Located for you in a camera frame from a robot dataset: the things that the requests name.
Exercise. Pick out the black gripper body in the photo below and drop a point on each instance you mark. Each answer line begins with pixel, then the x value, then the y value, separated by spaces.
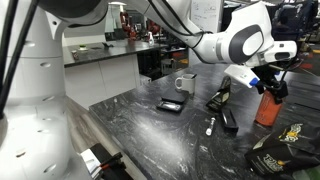
pixel 270 76

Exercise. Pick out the orange monster can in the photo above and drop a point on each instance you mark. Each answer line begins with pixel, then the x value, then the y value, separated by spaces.
pixel 266 111

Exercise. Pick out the black digital scale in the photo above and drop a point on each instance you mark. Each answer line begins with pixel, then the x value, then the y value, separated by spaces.
pixel 173 97

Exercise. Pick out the small dark can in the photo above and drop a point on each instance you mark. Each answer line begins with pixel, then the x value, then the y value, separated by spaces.
pixel 75 55

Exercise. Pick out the black glasses case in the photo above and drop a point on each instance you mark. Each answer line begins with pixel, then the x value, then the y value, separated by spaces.
pixel 229 120

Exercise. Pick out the white marker pen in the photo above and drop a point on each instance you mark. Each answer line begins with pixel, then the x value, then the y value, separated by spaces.
pixel 210 126

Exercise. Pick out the black bag with yellow print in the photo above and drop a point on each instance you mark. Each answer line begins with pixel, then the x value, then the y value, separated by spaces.
pixel 283 156

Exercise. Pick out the black marker in mug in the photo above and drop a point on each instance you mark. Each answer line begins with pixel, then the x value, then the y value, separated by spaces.
pixel 193 76

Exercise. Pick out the white ceramic mug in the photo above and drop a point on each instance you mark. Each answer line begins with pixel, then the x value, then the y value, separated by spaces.
pixel 187 85

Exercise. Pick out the white whiteboard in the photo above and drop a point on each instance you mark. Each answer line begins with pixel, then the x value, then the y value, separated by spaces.
pixel 206 16

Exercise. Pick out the green packet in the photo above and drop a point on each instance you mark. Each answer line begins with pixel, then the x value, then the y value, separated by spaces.
pixel 310 175

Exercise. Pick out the white spray bottle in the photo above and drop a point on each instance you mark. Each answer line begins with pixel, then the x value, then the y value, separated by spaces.
pixel 150 39

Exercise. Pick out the white cabinet with dark top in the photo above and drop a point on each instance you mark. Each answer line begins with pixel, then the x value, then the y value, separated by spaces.
pixel 100 76

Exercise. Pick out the green lidded container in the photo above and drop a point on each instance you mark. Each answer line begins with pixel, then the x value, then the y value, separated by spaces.
pixel 82 48

